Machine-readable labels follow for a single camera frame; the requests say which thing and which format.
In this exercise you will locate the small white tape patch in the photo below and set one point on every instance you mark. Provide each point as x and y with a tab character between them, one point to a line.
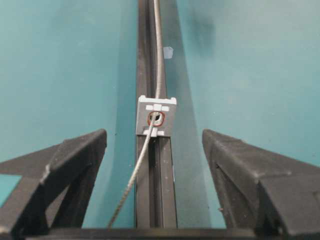
168	52

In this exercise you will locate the grey fitting with red label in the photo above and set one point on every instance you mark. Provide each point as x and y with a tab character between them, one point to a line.
158	112

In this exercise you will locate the long black aluminium rail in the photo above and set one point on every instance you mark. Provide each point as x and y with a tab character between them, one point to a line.
155	201

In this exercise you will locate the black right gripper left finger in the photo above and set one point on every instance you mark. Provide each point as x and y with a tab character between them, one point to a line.
55	186

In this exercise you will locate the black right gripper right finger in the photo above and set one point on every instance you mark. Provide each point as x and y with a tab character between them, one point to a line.
263	190

